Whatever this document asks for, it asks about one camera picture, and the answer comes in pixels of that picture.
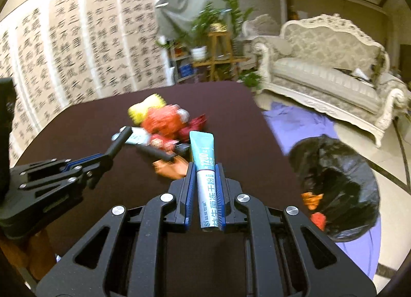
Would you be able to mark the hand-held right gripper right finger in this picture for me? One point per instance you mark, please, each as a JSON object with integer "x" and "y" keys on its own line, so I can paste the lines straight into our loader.
{"x": 222, "y": 200}

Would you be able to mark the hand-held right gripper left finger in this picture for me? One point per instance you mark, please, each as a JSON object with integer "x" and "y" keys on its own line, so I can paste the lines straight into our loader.
{"x": 190, "y": 200}

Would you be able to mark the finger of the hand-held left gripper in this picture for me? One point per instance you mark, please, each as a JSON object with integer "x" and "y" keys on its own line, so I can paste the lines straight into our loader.
{"x": 86, "y": 179}
{"x": 120, "y": 139}

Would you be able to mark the white blue sachet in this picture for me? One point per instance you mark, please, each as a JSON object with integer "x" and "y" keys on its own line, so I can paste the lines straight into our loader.
{"x": 138, "y": 138}

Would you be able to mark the teal white stick sachet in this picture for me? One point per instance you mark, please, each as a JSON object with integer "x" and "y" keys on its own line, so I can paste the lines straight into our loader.
{"x": 205, "y": 168}

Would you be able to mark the orange wrapper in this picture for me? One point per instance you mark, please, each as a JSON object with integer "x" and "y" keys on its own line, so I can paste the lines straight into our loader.
{"x": 171, "y": 168}
{"x": 311, "y": 200}

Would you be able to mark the red white patterned wrapper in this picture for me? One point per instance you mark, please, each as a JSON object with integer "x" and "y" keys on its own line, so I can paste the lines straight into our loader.
{"x": 162, "y": 143}

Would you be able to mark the dark red wrapper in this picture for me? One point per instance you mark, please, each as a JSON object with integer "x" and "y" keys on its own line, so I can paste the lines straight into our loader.
{"x": 194, "y": 126}

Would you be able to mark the black trash bag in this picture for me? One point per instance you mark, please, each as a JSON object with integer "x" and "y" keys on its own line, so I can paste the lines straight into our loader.
{"x": 340, "y": 181}

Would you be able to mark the yellow foam fruit net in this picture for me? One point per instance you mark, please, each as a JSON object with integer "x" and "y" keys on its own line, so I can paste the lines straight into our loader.
{"x": 141, "y": 110}

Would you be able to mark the black stick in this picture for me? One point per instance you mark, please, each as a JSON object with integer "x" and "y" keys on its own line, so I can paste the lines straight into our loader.
{"x": 157, "y": 152}

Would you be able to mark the brown wooden furniture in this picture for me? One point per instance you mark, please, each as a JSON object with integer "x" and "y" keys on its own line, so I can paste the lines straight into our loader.
{"x": 29, "y": 255}

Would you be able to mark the orange crumpled wrapper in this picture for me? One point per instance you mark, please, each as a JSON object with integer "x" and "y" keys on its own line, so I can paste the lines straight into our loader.
{"x": 311, "y": 200}

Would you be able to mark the metal shelf rack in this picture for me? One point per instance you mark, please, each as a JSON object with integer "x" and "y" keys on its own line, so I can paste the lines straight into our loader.
{"x": 173, "y": 65}

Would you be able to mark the blue crate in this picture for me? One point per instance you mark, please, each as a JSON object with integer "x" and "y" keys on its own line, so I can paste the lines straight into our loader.
{"x": 185, "y": 70}

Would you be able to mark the small red mesh net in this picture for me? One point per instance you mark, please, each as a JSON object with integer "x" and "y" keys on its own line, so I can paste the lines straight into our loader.
{"x": 318, "y": 221}

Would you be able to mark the row of calligraphy paper sheets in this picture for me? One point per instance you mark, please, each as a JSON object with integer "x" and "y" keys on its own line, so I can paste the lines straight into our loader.
{"x": 74, "y": 49}

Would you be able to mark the purple cloth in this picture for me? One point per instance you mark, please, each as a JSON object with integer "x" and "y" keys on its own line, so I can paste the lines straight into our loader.
{"x": 295, "y": 126}

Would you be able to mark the green plant in white pot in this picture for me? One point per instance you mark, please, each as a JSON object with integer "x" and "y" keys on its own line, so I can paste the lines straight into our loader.
{"x": 199, "y": 53}

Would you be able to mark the small green plant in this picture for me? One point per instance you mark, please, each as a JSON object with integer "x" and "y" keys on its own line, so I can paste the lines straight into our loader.
{"x": 250, "y": 79}

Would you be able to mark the wooden plant stand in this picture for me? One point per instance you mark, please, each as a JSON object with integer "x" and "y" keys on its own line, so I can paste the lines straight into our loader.
{"x": 221, "y": 53}

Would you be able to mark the small ornament on stand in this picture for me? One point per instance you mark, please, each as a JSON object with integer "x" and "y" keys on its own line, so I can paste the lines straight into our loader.
{"x": 218, "y": 27}

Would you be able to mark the cream ornate sofa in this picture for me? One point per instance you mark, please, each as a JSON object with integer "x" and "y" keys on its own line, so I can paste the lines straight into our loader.
{"x": 321, "y": 81}

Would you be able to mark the tall green plant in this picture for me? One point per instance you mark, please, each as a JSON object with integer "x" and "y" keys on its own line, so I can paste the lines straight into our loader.
{"x": 237, "y": 16}

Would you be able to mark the cream ornate armchair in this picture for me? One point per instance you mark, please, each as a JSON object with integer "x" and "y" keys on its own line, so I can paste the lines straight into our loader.
{"x": 260, "y": 25}

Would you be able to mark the papers on sofa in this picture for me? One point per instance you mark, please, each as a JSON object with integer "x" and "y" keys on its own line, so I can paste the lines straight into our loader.
{"x": 356, "y": 75}

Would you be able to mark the dark wooden ornament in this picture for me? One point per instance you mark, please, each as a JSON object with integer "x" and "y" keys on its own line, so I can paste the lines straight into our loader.
{"x": 380, "y": 62}

